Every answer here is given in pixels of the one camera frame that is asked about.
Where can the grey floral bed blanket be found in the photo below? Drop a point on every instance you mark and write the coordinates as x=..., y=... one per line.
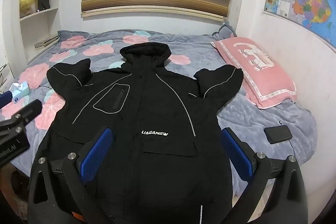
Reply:
x=188, y=56

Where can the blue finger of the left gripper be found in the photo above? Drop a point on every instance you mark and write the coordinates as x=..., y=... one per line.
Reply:
x=5, y=98

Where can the white bookshelf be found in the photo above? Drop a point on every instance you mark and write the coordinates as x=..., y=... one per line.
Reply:
x=39, y=22

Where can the pink pillow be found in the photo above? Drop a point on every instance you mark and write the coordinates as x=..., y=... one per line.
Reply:
x=265, y=82

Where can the flat books on low shelf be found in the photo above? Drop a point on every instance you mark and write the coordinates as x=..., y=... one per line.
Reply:
x=47, y=42

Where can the grey pillow behind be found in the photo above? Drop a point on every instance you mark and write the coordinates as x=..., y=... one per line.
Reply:
x=225, y=31

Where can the light blue tissue pack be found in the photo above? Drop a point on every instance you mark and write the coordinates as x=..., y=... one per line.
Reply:
x=19, y=91

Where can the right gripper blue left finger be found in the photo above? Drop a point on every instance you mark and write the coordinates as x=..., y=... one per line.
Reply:
x=91, y=156

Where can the black hooded jacket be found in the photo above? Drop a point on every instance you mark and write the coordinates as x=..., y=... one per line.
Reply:
x=167, y=163

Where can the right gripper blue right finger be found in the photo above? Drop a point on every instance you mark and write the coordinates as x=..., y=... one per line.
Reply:
x=240, y=154

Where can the black picture frame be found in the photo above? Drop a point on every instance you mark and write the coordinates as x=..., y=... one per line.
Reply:
x=43, y=5

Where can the yellow globe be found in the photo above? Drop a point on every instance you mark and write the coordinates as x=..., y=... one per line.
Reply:
x=25, y=5

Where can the black phone on bed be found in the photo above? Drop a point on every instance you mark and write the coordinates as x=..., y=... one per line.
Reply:
x=277, y=134

